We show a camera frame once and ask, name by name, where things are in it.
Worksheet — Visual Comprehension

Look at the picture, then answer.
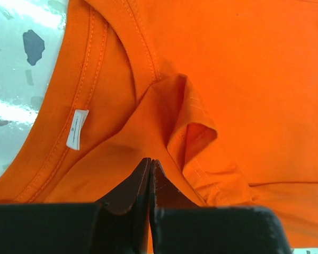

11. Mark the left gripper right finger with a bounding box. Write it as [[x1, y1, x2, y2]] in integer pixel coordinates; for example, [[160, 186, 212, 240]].
[[149, 160, 292, 254]]

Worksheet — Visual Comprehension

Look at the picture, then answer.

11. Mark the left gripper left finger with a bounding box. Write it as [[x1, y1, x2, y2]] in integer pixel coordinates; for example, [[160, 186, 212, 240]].
[[0, 158, 151, 253]]

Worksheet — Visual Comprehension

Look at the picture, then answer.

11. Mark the orange t shirt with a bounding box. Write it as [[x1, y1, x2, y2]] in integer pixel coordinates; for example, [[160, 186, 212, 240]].
[[0, 1, 318, 248]]

